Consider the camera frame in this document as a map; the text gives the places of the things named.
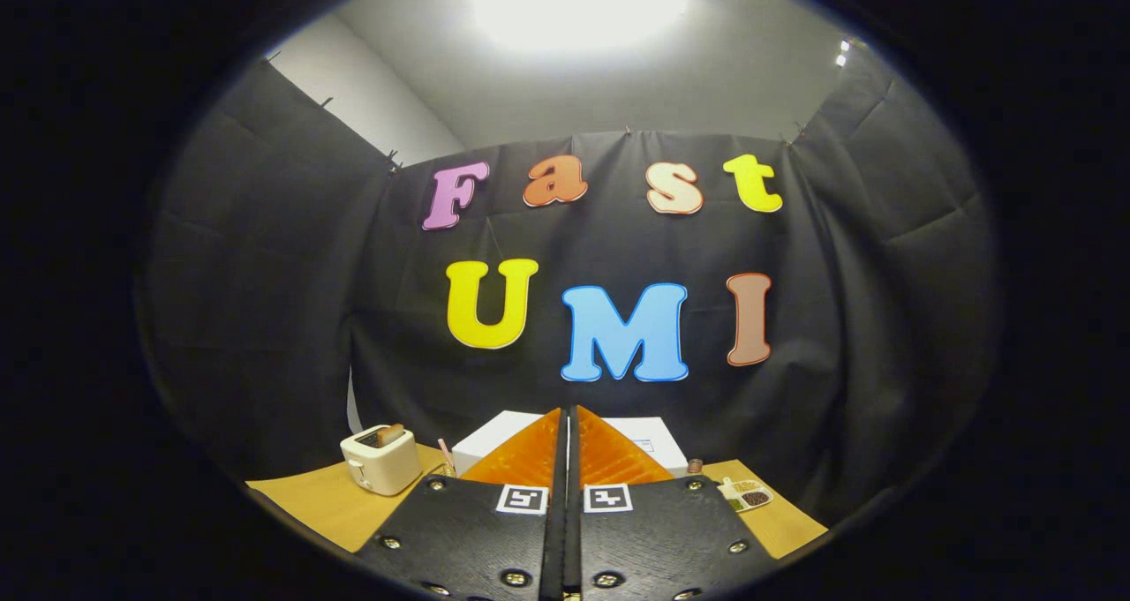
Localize white microwave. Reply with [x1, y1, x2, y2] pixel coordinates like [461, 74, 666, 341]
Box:
[452, 409, 689, 478]

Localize white toaster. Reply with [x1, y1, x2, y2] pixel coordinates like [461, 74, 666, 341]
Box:
[340, 423, 423, 497]

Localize white divided spice dish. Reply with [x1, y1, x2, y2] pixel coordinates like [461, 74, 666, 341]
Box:
[717, 477, 775, 514]

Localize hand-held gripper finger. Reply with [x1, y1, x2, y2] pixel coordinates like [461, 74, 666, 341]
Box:
[353, 407, 566, 601]
[569, 405, 782, 601]

